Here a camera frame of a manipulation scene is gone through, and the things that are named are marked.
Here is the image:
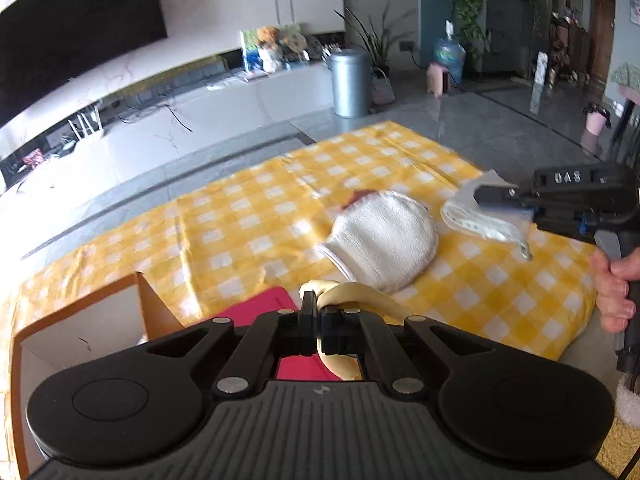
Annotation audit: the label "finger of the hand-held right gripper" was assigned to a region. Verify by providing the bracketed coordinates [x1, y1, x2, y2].
[472, 184, 539, 221]

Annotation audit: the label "red box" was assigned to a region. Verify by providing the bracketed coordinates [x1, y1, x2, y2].
[202, 286, 351, 382]

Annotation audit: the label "black wall television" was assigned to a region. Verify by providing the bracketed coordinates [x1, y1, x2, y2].
[0, 0, 169, 129]

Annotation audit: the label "white marble television console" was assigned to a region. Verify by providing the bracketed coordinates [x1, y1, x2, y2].
[0, 56, 337, 197]

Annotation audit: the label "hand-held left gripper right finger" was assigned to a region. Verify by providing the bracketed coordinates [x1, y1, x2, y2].
[319, 305, 494, 396]

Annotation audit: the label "pale yellow cloth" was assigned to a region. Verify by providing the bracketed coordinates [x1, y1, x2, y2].
[299, 280, 407, 382]

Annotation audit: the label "blue water bottle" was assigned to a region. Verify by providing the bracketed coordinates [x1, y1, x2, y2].
[432, 19, 467, 84]

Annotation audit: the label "teddy bear with picture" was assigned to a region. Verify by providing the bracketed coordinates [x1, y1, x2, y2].
[239, 22, 304, 74]

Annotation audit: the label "white router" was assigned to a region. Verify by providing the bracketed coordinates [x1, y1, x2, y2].
[67, 102, 109, 147]

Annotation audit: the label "silver trash can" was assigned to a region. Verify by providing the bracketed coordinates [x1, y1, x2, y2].
[327, 48, 374, 119]

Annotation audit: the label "round paper fan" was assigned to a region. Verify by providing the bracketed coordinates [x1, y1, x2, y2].
[279, 29, 309, 62]

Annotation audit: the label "long leaf potted plant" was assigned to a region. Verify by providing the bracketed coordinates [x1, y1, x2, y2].
[334, 2, 417, 107]

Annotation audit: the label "white terry mitt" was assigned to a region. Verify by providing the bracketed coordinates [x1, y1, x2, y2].
[315, 190, 440, 295]

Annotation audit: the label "wooden door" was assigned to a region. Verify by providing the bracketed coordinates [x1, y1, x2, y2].
[589, 0, 617, 82]

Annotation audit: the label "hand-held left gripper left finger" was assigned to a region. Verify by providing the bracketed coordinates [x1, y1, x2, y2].
[145, 290, 320, 396]

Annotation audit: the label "person's right hand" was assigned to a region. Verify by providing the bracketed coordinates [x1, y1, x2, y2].
[590, 251, 640, 335]

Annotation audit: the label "clear zip packet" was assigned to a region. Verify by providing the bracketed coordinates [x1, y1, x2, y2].
[440, 170, 535, 262]

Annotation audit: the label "brown teddy bear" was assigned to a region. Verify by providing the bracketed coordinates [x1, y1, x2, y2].
[255, 25, 281, 51]

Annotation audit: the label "yellow fleece cloth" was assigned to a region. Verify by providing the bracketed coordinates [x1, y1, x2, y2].
[596, 375, 640, 480]

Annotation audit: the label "cardboard box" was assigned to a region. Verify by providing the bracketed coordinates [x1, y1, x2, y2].
[11, 272, 187, 480]

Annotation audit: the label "dark cabinet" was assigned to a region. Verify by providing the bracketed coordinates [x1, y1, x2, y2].
[482, 0, 539, 74]

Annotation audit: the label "yellow checked tablecloth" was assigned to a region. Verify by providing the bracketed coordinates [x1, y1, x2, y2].
[0, 120, 602, 480]

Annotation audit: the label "pink flower pot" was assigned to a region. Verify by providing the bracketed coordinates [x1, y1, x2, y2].
[582, 102, 612, 136]

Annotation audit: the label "black cables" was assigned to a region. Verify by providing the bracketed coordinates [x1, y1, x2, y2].
[116, 84, 194, 134]

